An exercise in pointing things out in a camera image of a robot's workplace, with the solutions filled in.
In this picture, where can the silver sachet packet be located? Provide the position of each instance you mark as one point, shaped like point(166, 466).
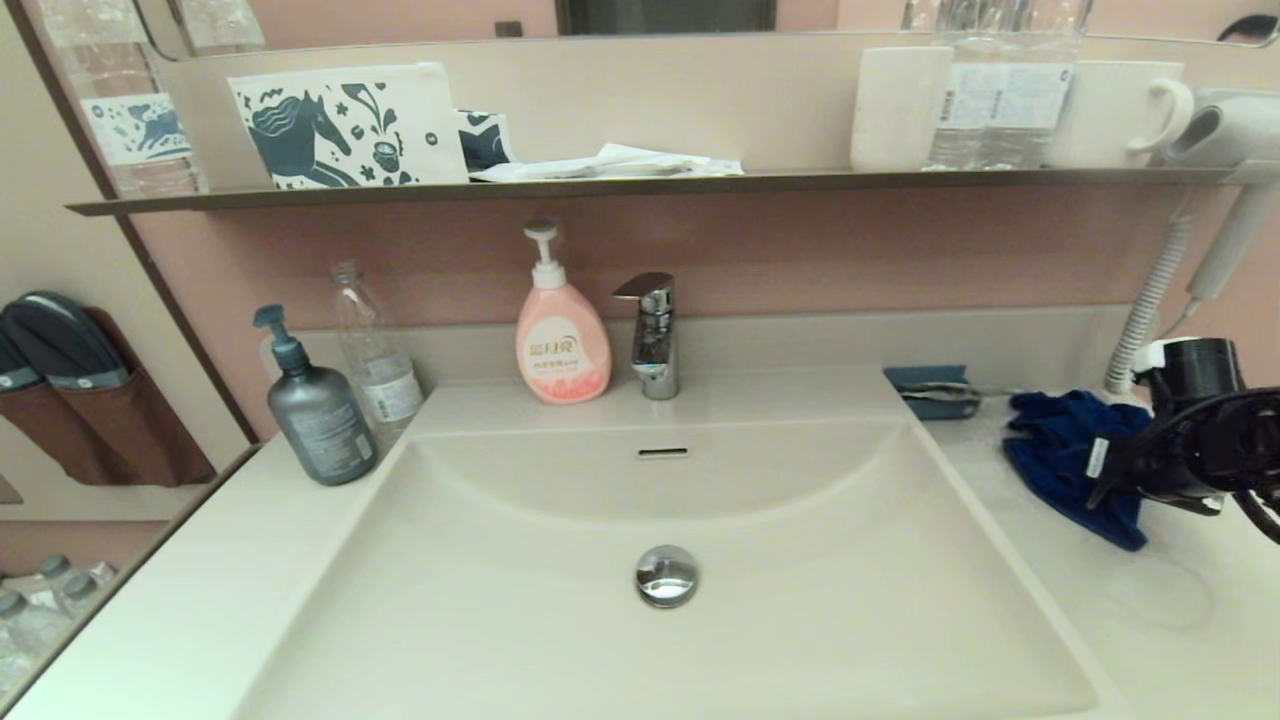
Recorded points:
point(945, 392)

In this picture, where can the pink hand soap pump bottle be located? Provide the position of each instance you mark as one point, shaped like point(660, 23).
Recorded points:
point(562, 348)

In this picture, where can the white ceramic sink basin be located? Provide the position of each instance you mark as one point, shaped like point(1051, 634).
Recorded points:
point(500, 600)

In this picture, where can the chrome faucet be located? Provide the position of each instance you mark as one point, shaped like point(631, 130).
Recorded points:
point(655, 348)

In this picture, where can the empty clear plastic bottle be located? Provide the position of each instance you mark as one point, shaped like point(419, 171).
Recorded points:
point(373, 338)

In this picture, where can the chrome sink drain stopper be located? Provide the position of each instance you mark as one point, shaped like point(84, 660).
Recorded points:
point(666, 576)

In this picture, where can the blue soap tray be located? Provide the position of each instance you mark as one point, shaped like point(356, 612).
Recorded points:
point(935, 375)

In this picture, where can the grey metal wall shelf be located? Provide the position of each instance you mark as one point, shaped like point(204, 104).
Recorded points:
point(600, 188)

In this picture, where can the dark blue towel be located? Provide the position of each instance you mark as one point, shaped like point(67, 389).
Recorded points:
point(1060, 450)

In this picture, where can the brown slipper bag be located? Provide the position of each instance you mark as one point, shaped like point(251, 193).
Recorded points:
point(138, 428)
point(48, 433)

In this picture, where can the wall mirror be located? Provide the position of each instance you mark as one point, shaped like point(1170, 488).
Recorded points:
point(400, 15)

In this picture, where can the grey slipper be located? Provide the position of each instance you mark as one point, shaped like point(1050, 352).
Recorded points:
point(13, 358)
point(68, 343)

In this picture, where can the clear labelled water bottle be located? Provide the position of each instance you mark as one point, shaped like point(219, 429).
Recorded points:
point(1035, 105)
point(967, 105)

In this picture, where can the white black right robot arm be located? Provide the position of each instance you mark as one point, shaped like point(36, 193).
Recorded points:
point(1262, 440)

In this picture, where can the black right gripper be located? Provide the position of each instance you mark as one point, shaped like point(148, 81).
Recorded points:
point(1170, 465)

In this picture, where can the water bottle horse print label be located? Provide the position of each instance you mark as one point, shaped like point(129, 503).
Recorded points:
point(147, 137)

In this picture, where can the clear capped water bottle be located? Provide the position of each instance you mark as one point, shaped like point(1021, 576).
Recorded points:
point(56, 572)
point(15, 630)
point(84, 592)

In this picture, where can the grey pump bottle teal pump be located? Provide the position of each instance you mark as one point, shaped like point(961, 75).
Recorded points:
point(318, 423)

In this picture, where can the white plastic wrapped packets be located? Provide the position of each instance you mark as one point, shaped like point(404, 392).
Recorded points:
point(620, 163)

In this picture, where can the large white horse print pouch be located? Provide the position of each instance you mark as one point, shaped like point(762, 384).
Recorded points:
point(438, 148)

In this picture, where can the small dark print pouch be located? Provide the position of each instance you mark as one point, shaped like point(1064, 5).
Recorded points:
point(483, 142)

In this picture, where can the white hair dryer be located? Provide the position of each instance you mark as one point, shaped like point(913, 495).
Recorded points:
point(1238, 125)

